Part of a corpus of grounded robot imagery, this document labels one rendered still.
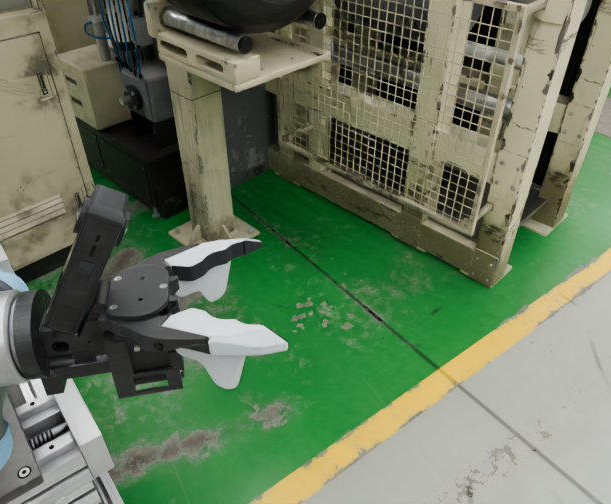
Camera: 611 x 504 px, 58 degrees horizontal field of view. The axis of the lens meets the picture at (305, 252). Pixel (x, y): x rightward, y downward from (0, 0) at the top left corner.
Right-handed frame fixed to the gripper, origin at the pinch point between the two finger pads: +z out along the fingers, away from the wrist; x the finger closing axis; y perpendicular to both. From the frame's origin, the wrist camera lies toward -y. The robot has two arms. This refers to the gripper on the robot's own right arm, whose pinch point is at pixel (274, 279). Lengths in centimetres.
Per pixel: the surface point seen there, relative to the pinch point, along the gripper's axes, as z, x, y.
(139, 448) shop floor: -33, -71, 98
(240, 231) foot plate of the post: 5, -162, 84
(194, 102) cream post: -6, -147, 26
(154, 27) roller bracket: -14, -135, 0
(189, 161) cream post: -11, -155, 49
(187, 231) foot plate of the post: -16, -166, 83
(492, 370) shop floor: 75, -76, 97
